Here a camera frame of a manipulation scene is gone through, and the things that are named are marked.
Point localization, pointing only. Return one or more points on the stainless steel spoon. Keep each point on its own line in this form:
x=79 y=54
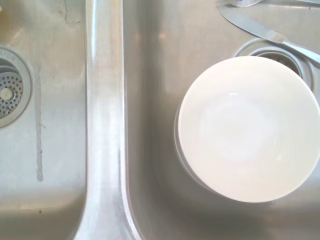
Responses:
x=243 y=2

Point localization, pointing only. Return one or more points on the white ceramic bowl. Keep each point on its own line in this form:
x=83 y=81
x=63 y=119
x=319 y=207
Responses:
x=247 y=130

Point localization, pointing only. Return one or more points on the perforated metal drain strainer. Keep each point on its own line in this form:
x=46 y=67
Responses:
x=10 y=92

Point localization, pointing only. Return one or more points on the open metal sink drain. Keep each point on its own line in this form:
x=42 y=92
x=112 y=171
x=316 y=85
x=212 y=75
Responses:
x=250 y=48

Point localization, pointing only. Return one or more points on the stainless steel double sink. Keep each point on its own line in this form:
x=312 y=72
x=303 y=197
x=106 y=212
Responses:
x=105 y=125

